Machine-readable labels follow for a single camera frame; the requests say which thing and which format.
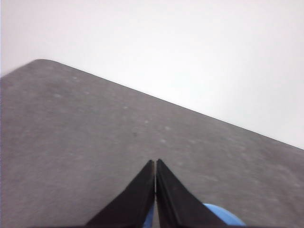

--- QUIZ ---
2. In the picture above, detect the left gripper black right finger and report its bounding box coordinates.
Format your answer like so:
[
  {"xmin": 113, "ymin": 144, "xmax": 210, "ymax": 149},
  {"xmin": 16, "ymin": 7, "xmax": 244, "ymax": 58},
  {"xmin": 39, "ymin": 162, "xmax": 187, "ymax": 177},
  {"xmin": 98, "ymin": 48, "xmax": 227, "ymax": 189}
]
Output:
[{"xmin": 155, "ymin": 158, "xmax": 227, "ymax": 226}]

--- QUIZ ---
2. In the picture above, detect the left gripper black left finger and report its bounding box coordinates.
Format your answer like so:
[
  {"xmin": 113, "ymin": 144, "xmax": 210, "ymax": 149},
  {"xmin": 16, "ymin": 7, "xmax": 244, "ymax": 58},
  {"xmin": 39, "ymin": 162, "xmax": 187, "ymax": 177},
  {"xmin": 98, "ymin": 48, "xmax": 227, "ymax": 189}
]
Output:
[{"xmin": 85, "ymin": 159, "xmax": 156, "ymax": 226}]

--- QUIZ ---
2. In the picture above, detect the blue bowl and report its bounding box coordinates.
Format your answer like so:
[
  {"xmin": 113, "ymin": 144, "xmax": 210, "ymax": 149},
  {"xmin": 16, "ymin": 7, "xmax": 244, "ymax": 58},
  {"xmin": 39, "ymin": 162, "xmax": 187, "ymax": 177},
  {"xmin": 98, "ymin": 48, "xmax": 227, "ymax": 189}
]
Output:
[{"xmin": 143, "ymin": 202, "xmax": 247, "ymax": 226}]

